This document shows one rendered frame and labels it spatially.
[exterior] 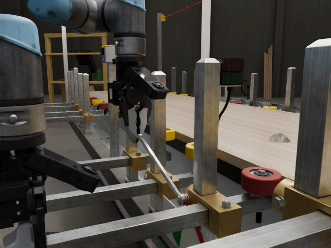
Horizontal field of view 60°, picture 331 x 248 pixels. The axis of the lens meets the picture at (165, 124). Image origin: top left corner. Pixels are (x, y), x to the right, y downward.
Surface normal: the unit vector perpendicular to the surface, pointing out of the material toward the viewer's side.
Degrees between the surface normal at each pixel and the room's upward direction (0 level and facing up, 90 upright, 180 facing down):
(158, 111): 90
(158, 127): 90
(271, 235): 0
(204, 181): 90
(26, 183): 0
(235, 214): 90
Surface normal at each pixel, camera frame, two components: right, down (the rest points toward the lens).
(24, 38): 0.86, 0.04
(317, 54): -0.91, 0.07
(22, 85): 0.70, 0.13
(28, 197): 0.40, -0.10
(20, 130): 0.53, 0.16
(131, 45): 0.21, 0.18
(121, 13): -0.30, 0.17
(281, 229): 0.00, -0.98
